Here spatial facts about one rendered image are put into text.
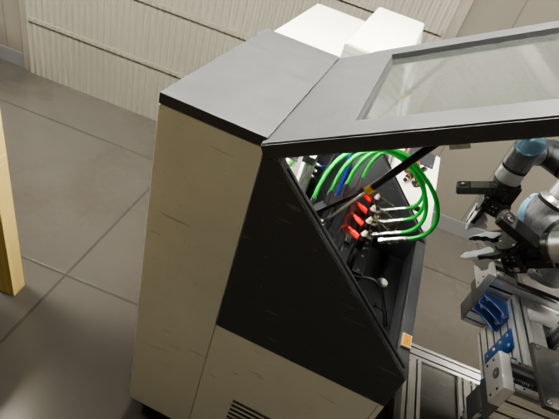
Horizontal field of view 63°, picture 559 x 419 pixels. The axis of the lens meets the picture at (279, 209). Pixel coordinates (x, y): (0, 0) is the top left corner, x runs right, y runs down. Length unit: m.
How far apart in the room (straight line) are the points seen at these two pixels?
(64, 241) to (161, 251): 1.49
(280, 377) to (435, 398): 1.05
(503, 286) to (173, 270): 1.21
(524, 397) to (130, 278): 1.93
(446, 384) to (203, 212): 1.67
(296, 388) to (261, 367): 0.13
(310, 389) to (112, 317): 1.24
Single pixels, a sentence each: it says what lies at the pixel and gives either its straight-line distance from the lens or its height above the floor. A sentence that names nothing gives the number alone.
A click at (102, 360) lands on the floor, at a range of 2.36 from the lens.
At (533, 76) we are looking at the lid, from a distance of 1.21.
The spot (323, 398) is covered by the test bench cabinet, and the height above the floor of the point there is 0.69.
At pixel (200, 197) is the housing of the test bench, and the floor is 1.25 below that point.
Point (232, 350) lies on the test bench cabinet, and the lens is 1.58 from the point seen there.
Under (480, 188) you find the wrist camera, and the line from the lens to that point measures 1.52.
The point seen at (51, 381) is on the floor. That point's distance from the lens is 2.33.
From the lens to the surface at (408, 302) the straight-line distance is 1.62.
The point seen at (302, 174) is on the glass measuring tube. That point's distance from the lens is 1.49.
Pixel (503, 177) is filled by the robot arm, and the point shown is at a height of 1.43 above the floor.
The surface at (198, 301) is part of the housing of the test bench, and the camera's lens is 1.48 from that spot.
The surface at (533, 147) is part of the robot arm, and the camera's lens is 1.45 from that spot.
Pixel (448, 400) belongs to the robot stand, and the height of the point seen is 0.21.
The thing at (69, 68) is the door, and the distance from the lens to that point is 4.26.
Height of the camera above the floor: 2.01
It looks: 38 degrees down
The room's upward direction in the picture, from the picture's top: 19 degrees clockwise
